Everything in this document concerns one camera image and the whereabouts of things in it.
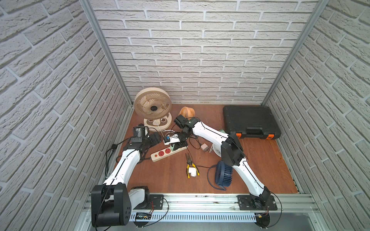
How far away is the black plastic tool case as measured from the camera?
3.17ft

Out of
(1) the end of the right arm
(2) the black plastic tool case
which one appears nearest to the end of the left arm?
(1) the end of the right arm

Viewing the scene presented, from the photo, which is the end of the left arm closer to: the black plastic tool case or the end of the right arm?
the end of the right arm
